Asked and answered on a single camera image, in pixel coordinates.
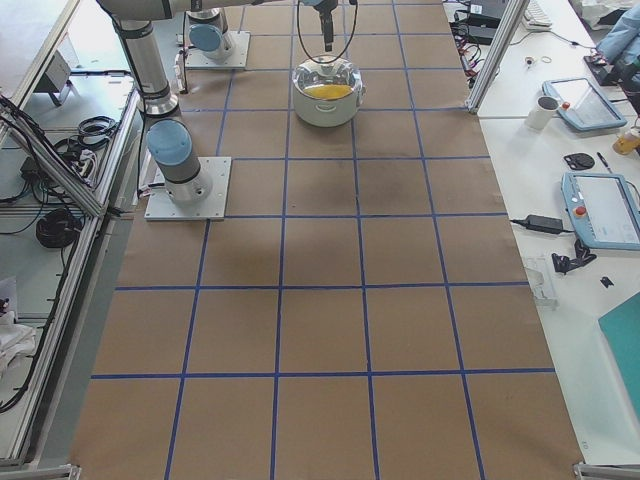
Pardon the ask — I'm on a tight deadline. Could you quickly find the lower teach pendant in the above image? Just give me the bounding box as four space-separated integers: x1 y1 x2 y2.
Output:
561 172 639 251

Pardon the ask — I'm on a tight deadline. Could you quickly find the yellow corn cob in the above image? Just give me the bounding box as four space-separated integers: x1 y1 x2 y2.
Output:
303 84 353 100

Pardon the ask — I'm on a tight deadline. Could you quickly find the coiled black cable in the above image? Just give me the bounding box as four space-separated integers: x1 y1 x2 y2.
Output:
34 207 84 250

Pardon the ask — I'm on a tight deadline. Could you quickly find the black power brick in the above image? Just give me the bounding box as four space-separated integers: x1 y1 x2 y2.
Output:
510 214 572 235

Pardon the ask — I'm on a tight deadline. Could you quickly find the teach pendant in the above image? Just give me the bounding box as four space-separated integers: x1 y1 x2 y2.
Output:
542 77 627 132
561 172 639 251

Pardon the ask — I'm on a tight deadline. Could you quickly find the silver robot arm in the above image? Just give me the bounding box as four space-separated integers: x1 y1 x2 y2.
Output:
99 1 244 205
186 1 338 62

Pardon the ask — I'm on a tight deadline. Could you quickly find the black pen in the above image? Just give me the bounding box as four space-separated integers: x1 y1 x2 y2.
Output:
596 152 613 174

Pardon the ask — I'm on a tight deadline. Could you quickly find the clear plastic box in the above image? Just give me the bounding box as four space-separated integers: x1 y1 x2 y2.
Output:
521 256 559 310

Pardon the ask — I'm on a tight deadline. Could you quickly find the white mug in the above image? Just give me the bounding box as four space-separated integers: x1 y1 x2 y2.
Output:
524 95 560 131

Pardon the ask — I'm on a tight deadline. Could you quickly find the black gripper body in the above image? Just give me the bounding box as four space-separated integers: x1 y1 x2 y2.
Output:
307 0 338 13

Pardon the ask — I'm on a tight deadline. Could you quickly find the teal board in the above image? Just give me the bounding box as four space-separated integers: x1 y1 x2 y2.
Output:
599 293 639 409

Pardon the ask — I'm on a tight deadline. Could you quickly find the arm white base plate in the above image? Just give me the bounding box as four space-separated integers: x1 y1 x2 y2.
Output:
144 157 232 221
186 27 251 70

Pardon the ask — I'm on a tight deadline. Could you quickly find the aluminium frame post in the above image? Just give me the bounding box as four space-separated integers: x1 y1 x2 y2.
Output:
465 0 528 114

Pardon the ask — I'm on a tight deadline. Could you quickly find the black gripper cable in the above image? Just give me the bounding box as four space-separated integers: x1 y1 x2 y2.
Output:
296 0 359 64

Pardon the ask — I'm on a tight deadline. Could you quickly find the upper teach pendant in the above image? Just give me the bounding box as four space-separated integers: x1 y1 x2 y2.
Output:
542 77 627 132

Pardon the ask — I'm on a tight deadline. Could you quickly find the pale green electric pot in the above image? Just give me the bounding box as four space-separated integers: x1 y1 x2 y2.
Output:
291 56 366 128

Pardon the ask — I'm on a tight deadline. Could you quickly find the yellow drink cup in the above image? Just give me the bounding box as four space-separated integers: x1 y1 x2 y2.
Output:
612 127 640 155

